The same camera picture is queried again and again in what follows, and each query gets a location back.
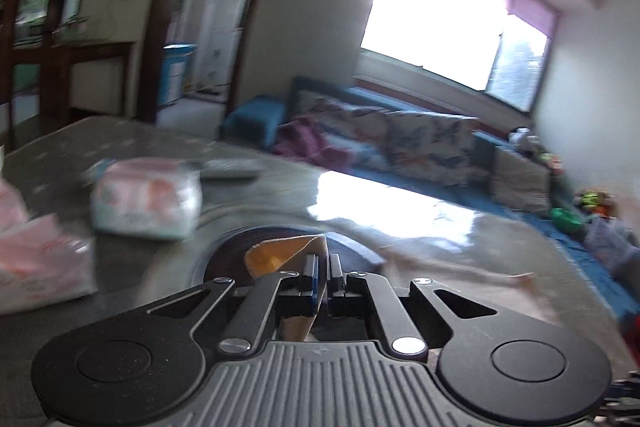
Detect green pink toy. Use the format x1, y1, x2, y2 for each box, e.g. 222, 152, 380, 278
537, 149, 564, 174

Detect grey remote control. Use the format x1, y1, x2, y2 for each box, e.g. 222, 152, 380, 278
199, 158, 262, 181

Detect grey quilted star table cover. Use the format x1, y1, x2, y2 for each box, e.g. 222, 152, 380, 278
0, 116, 640, 427

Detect blue white cabinet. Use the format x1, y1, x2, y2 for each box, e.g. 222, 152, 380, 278
156, 43, 199, 108

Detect brown green plush toys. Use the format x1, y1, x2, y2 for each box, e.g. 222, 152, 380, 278
574, 188, 617, 216

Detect blue patterned sofa sheet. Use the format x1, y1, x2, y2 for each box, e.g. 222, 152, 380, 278
465, 187, 640, 323

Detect clear plastic storage box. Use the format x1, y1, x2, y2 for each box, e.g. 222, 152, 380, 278
584, 213, 640, 279

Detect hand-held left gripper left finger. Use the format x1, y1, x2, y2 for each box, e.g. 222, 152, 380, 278
135, 253, 321, 356

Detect grey cushion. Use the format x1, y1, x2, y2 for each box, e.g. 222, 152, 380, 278
487, 146, 554, 216

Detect green bowl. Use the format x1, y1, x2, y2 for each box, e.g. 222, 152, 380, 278
550, 206, 584, 231

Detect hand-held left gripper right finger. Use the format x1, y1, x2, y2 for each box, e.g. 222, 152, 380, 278
329, 253, 502, 361

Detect white pink tissue pack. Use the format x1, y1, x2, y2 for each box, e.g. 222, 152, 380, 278
89, 158, 204, 241

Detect pink cloth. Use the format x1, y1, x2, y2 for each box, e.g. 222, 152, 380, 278
271, 116, 352, 164

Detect brown wooden glass cabinet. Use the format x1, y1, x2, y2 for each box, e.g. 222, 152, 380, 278
0, 0, 137, 150

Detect white grey plush toy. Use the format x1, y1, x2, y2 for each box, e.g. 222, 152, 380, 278
507, 127, 539, 148

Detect brown wooden door frame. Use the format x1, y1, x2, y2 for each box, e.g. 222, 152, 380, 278
136, 0, 287, 124

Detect dark round table disc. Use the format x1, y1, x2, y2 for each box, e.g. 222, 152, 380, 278
191, 226, 387, 289

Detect butterfly print cushion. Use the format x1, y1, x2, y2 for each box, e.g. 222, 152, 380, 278
387, 112, 484, 188
291, 88, 397, 171

